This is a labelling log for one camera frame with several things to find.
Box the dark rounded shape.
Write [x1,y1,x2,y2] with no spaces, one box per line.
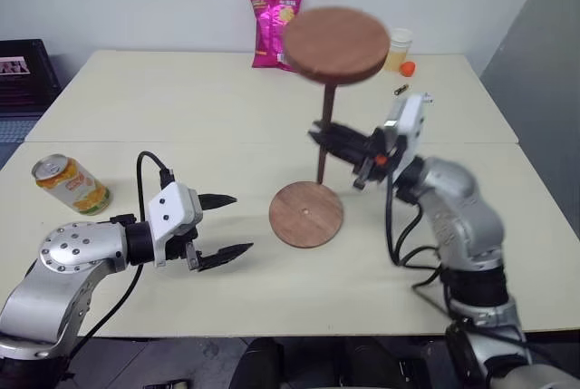
[229,336,292,389]

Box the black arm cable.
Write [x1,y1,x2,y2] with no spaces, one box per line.
[383,174,455,311]
[75,151,176,350]

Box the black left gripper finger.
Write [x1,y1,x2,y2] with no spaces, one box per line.
[196,242,255,273]
[200,193,238,214]

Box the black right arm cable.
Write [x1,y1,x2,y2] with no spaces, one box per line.
[383,174,455,311]

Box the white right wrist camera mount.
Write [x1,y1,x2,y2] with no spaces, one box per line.
[382,93,435,182]

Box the black crate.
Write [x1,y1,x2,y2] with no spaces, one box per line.
[0,38,63,168]

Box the pink chip bag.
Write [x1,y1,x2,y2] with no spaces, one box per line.
[247,0,305,74]

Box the round wooden base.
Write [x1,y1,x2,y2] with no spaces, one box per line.
[268,180,345,250]

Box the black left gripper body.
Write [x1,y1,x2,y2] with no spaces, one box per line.
[164,190,206,272]

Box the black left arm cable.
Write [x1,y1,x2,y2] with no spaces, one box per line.
[75,151,176,350]

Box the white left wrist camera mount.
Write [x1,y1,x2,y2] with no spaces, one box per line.
[145,181,204,269]

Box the clear plastic bottle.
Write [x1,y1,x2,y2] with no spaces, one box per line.
[382,26,415,73]

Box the wooden pole with round disc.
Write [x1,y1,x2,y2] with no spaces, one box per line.
[284,6,392,186]

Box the orange drink can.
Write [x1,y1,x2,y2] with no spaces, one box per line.
[31,153,112,218]

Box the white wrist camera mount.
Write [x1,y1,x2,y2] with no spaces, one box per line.
[382,93,435,182]
[145,181,204,269]

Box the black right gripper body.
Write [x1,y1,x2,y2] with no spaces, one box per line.
[332,123,392,191]

